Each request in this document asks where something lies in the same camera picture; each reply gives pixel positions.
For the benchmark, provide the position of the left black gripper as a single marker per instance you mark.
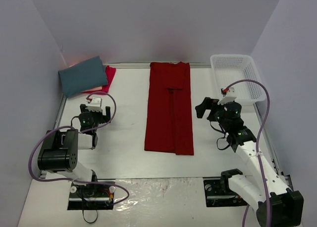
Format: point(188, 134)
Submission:
point(105, 116)

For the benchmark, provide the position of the folded red t shirt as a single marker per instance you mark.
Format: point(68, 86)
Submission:
point(110, 73)

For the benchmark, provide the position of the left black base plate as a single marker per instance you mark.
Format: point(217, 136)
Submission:
point(91, 197)

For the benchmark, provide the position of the folded teal t shirt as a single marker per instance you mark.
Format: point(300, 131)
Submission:
point(83, 76)

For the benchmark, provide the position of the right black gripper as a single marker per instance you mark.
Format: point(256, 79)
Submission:
point(213, 109)

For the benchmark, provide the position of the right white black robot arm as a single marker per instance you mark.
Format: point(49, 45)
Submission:
point(274, 202)

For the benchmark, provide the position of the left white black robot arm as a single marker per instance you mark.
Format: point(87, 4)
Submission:
point(59, 150)

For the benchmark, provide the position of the red t shirt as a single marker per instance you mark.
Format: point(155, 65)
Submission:
point(169, 127)
point(110, 73)

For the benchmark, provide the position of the white plastic basket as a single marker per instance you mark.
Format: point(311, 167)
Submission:
point(227, 69)

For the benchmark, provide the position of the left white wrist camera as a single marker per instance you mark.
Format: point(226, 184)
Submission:
point(95, 104)

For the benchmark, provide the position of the folded pink t shirt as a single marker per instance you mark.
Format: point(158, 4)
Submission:
point(93, 89)

